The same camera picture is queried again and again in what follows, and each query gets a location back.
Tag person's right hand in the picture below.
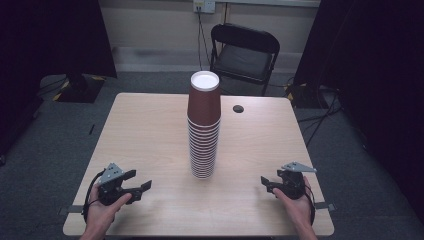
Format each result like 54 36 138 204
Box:
272 176 315 230

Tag stack of brown paper cups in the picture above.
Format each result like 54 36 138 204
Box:
186 70 222 180

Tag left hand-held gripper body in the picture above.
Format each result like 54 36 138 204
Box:
96 162 135 206

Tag white wall trunking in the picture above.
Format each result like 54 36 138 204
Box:
214 0 322 9

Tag grey table edge strap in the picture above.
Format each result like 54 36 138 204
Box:
313 201 337 212
58 205 85 216

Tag black socket cable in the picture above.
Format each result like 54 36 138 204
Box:
197 9 212 72

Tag black curtain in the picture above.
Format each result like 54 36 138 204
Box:
293 0 424 216
0 0 118 158

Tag person's left hand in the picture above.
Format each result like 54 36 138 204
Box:
85 184 133 231

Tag white wall socket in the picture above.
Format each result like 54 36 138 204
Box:
192 0 216 15

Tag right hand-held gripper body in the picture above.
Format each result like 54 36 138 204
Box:
276 161 318 201

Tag black folding chair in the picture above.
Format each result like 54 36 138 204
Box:
209 22 281 97

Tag hand-held gripper cable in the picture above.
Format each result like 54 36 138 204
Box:
302 184 317 226
81 169 106 223

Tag black stand base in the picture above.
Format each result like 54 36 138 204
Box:
52 73 107 104
285 82 341 110

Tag left hand-held gripper cable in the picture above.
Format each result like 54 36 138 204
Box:
81 169 106 223

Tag black floor cables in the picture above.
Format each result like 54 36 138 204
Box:
296 85 344 148

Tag right hand-held gripper cable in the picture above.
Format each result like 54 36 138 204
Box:
302 184 317 226

